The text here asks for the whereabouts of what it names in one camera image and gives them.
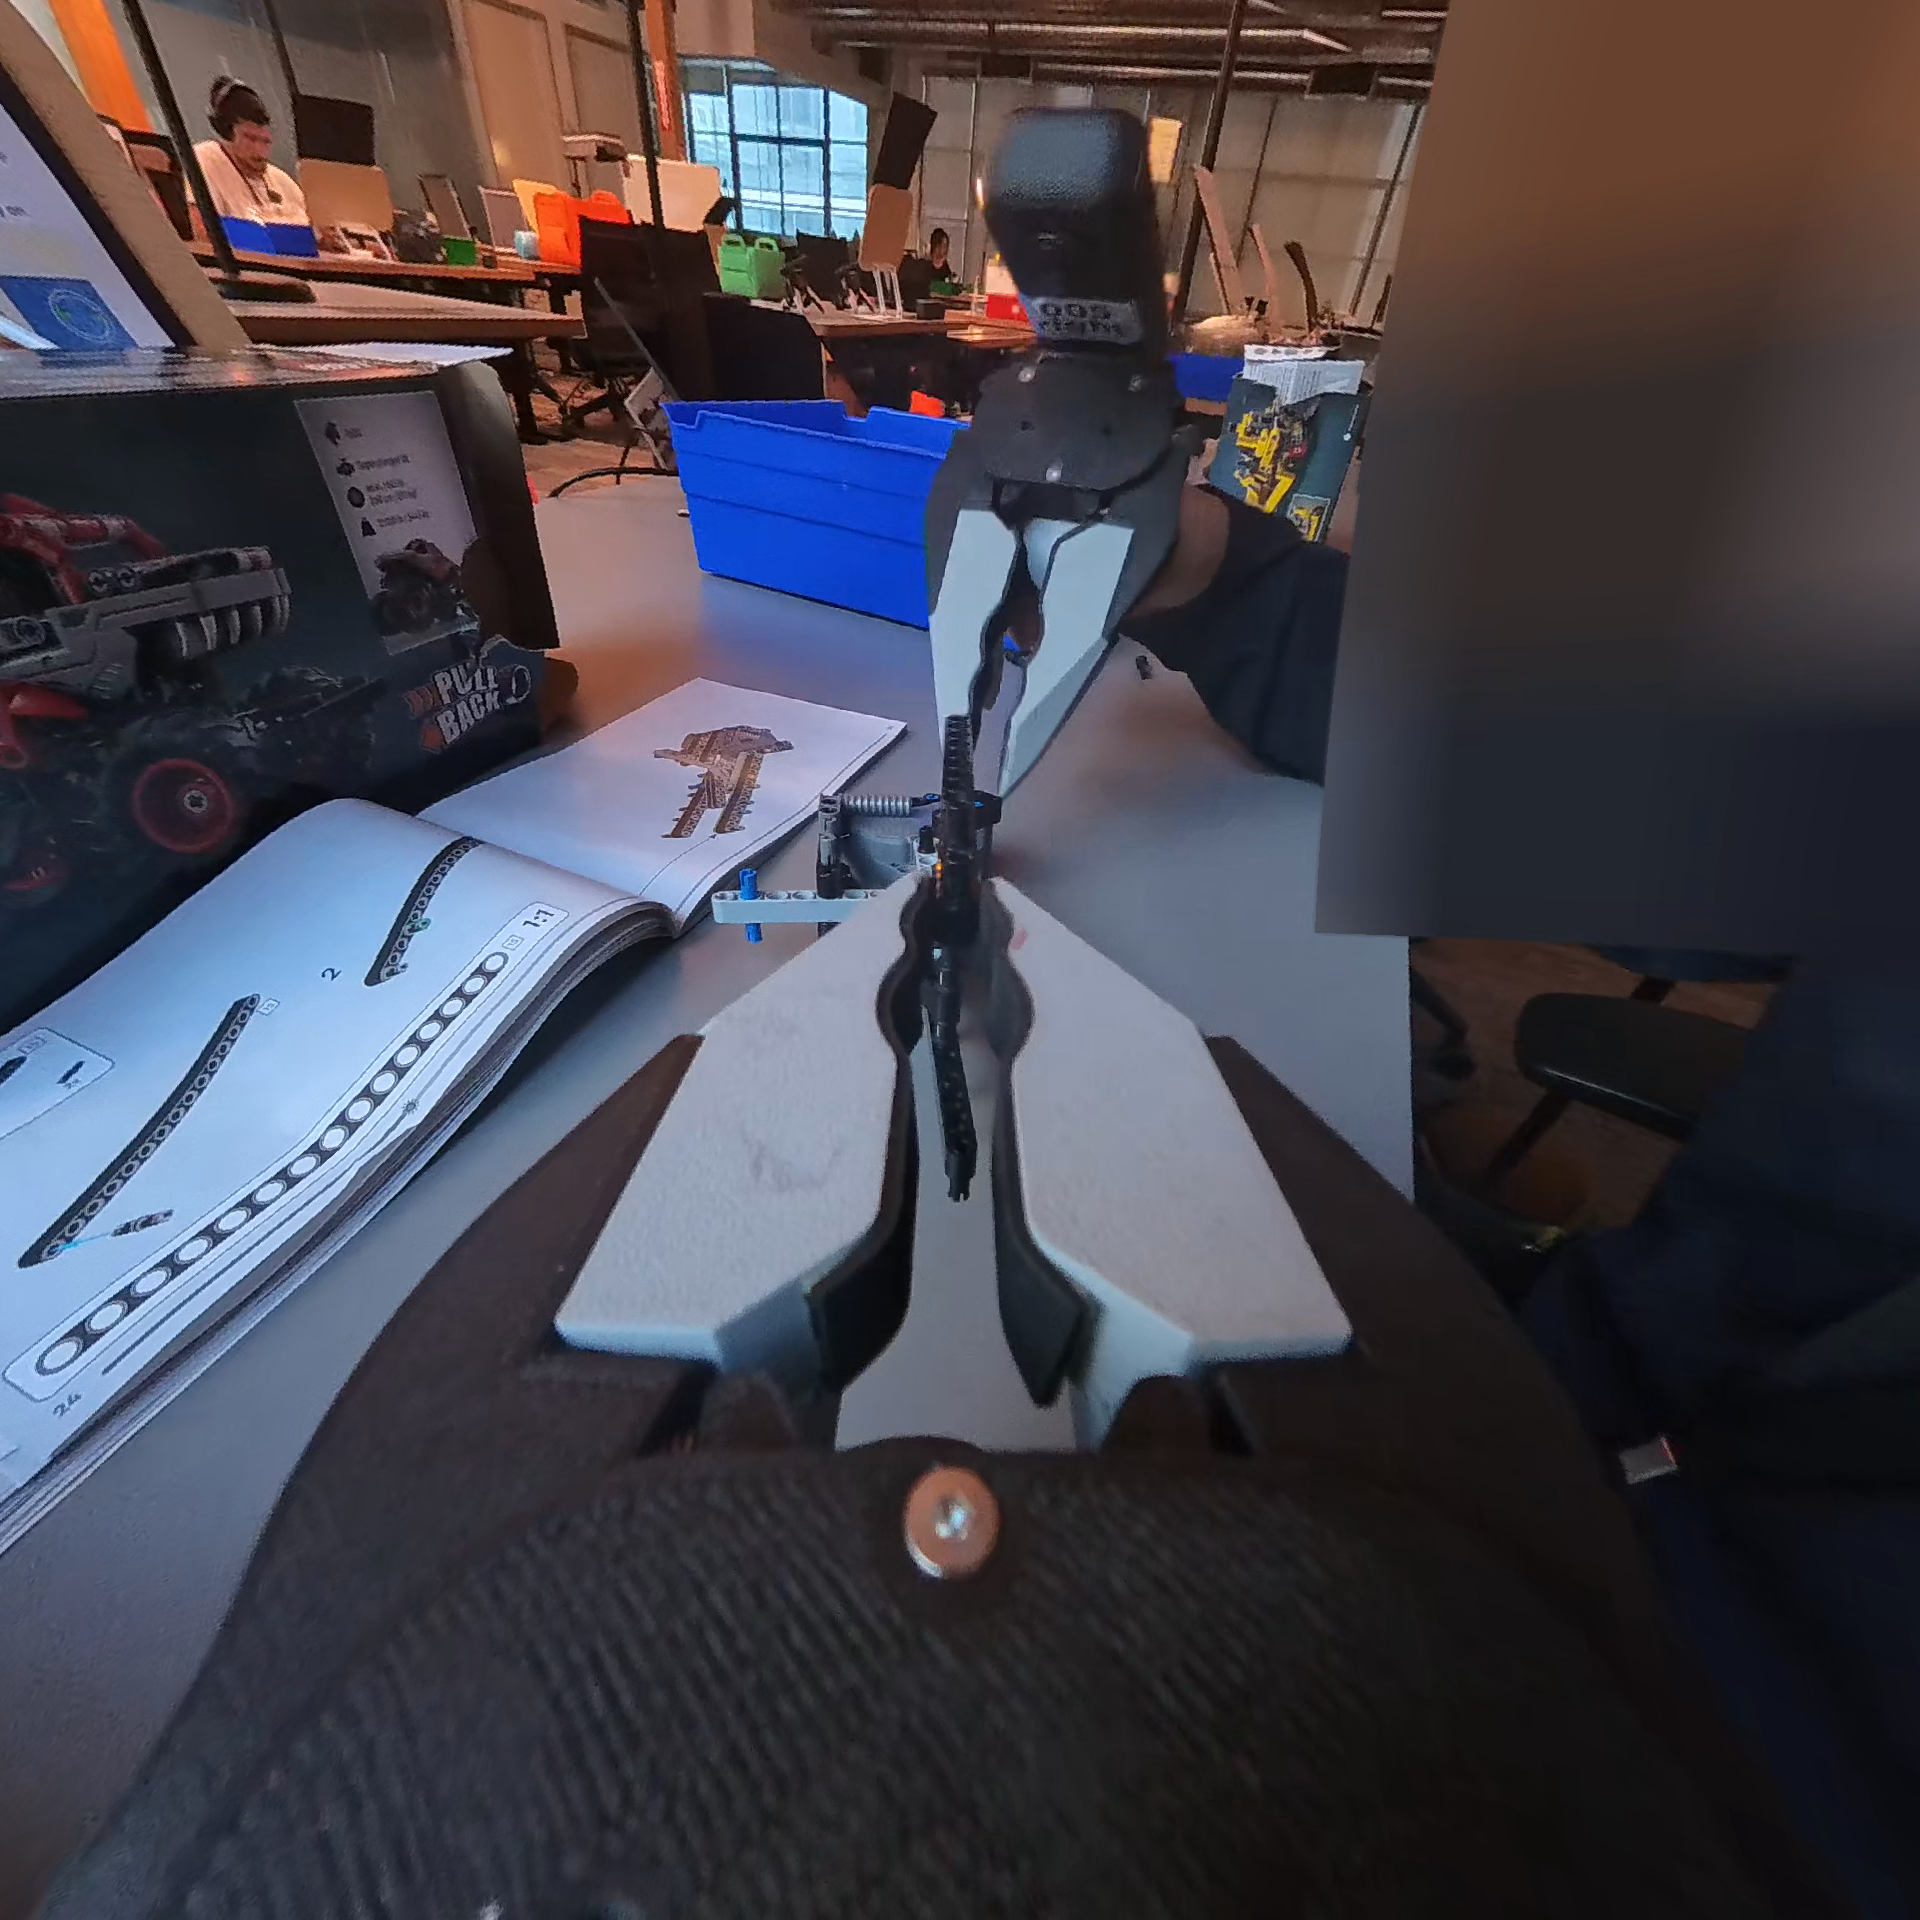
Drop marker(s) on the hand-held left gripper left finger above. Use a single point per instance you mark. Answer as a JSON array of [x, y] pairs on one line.
[[750, 1186]]

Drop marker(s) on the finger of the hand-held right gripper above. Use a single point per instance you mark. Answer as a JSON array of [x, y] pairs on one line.
[[1085, 618], [961, 598]]

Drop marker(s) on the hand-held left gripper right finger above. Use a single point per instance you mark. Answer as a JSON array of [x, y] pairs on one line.
[[1169, 1186]]

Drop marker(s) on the long black lego beam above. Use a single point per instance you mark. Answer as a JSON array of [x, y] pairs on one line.
[[952, 1080]]

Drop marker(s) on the grey lego chassis assembly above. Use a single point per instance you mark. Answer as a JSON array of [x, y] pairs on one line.
[[868, 860]]

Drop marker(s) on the person's right forearm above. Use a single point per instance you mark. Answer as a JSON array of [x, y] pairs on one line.
[[1267, 645]]

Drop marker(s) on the yellow vehicle lego box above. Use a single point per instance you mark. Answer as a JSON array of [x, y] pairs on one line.
[[1281, 452]]

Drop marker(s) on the dark lego set box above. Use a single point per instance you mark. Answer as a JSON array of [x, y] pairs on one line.
[[196, 645]]

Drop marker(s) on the person's right hand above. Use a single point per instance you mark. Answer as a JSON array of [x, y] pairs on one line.
[[1193, 547]]

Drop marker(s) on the blue plastic bin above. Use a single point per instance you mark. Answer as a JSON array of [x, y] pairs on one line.
[[813, 511]]

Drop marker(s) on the small green container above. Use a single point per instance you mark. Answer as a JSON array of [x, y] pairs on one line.
[[750, 269]]

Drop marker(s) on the large paned window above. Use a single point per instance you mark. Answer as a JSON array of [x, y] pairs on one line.
[[779, 147]]

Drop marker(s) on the open instruction booklet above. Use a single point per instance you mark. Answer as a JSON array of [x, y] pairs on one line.
[[302, 1051]]

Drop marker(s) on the black stool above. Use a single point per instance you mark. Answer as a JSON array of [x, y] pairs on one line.
[[1636, 1051]]

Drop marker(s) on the orange plastic bin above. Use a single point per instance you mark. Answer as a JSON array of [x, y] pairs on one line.
[[572, 221]]

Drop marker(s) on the laptop screen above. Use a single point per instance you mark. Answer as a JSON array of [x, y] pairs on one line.
[[77, 227]]

